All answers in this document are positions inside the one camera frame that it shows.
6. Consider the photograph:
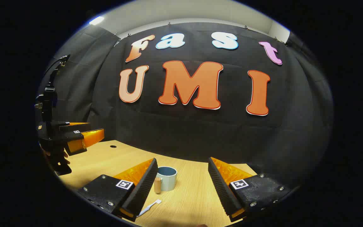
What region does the black backdrop cloth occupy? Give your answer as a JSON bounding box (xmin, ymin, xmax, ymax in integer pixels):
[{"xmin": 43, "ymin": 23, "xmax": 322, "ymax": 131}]
[{"xmin": 35, "ymin": 22, "xmax": 333, "ymax": 189}]

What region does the white toothbrush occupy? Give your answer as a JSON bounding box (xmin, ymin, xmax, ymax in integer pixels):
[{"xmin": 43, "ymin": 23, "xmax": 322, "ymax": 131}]
[{"xmin": 137, "ymin": 199, "xmax": 162, "ymax": 217}]

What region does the pale green cup wooden handle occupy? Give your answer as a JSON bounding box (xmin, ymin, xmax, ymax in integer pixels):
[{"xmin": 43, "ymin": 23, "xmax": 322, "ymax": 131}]
[{"xmin": 154, "ymin": 166, "xmax": 178, "ymax": 194}]

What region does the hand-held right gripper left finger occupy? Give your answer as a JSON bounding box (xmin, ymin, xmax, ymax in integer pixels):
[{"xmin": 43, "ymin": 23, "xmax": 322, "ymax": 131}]
[{"xmin": 78, "ymin": 158, "xmax": 158, "ymax": 222}]

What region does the wooden desktop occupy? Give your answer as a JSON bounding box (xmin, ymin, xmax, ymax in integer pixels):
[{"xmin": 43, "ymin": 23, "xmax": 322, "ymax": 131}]
[{"xmin": 57, "ymin": 140, "xmax": 257, "ymax": 227}]

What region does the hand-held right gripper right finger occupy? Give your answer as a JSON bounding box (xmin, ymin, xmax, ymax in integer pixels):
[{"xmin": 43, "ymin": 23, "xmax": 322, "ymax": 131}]
[{"xmin": 208, "ymin": 157, "xmax": 292, "ymax": 223}]

